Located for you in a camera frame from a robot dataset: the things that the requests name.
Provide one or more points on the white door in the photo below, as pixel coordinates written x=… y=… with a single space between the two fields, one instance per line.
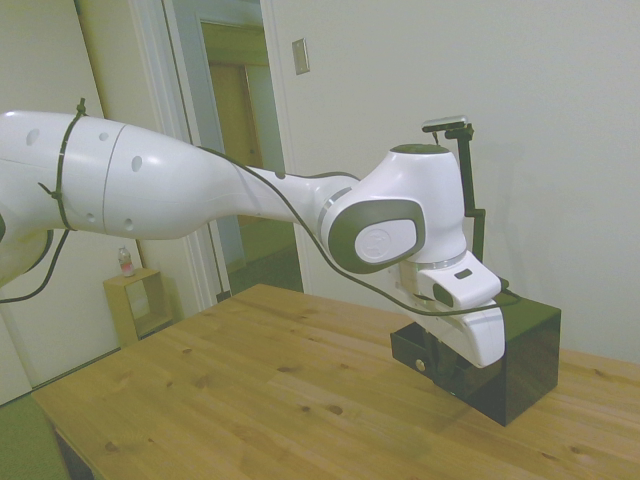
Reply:
x=130 y=75

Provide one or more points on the black drawer cabinet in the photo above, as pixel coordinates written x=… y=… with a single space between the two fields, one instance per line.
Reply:
x=530 y=360

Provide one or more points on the metal wall plate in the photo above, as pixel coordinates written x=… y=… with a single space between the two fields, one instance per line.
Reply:
x=300 y=56

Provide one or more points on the clear plastic bottle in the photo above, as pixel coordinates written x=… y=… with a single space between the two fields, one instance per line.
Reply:
x=125 y=262

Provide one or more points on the black metal drawer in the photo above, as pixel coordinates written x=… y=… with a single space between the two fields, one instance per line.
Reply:
x=407 y=350

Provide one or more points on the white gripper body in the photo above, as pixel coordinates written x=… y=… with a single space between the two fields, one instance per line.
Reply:
x=482 y=337

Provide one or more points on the wooden cube shelf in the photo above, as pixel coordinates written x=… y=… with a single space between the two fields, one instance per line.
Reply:
x=150 y=280

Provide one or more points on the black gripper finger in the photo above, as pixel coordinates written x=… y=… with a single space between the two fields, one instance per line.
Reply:
x=442 y=356
x=460 y=373

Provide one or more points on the grey stereo camera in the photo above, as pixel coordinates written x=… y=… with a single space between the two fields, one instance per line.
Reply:
x=445 y=123

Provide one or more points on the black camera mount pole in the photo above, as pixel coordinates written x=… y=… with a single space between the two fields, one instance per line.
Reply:
x=470 y=190

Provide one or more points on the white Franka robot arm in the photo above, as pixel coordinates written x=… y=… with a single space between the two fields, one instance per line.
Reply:
x=175 y=185

